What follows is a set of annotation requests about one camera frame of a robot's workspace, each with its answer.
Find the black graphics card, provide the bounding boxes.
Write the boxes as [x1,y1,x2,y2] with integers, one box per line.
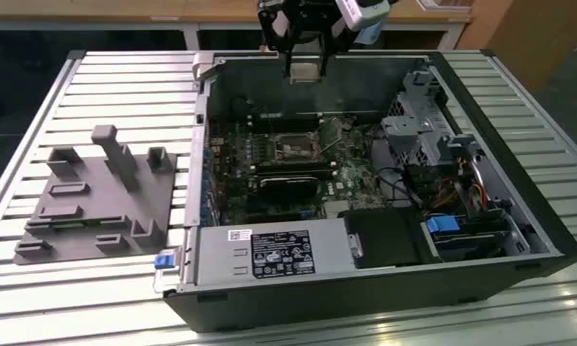
[258,174,322,198]

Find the hard disk in blue carrier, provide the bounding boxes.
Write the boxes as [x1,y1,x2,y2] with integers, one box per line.
[426,215,511,262]

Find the wooden cabinet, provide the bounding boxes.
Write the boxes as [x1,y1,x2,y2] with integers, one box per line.
[456,0,577,91]

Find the perforated metal drive cage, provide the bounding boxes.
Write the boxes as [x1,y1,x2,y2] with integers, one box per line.
[379,70,463,167]

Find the black plastic shroud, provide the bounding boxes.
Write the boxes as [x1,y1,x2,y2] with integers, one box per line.
[340,208,439,270]

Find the CPU socket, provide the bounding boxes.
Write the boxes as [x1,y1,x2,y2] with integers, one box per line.
[272,133,323,162]

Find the silver CPU chip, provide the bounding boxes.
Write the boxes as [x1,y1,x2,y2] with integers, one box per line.
[288,63,324,85]

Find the black open PC case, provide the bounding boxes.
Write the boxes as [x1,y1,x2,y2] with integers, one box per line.
[162,48,577,334]

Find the RAM slot white clips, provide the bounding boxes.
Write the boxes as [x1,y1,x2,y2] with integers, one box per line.
[255,165,334,172]

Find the grey parts rack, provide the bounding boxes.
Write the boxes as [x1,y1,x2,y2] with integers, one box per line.
[12,124,179,266]

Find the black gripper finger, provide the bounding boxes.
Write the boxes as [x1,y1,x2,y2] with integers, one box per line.
[319,34,331,79]
[282,51,296,79]

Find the black connector bundle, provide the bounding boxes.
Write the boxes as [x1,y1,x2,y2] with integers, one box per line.
[403,164,444,208]

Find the silver finned heatsink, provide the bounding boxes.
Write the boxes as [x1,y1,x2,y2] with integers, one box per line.
[324,201,352,219]

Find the green motherboard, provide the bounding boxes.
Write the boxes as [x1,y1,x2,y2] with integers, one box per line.
[206,115,396,224]

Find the wooden desk white frame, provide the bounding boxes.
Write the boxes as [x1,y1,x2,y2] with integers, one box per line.
[0,0,476,51]

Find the orange yellow wire bundle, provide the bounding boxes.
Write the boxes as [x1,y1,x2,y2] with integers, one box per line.
[438,176,490,213]

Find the RAM slot black clips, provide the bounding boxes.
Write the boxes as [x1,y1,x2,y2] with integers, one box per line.
[255,162,334,169]
[255,169,335,175]

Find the black data cable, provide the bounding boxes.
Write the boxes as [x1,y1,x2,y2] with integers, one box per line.
[375,167,418,208]

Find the silver power supply unit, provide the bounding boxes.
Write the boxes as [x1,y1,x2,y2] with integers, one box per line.
[192,218,362,285]

